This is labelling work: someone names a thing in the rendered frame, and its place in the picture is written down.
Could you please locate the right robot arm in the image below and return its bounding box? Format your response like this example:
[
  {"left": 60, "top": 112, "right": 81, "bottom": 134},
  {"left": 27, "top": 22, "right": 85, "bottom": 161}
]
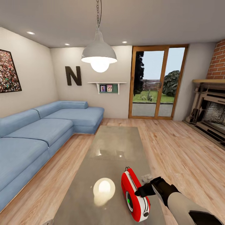
[{"left": 134, "top": 174, "right": 224, "bottom": 225}]

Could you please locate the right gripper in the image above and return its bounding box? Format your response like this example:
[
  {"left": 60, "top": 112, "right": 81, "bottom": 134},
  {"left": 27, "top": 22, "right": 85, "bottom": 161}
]
[{"left": 134, "top": 183, "right": 153, "bottom": 198}]

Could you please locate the radio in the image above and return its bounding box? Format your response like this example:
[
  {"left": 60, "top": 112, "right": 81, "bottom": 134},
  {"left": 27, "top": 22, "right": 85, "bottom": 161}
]
[{"left": 121, "top": 167, "right": 150, "bottom": 222}]

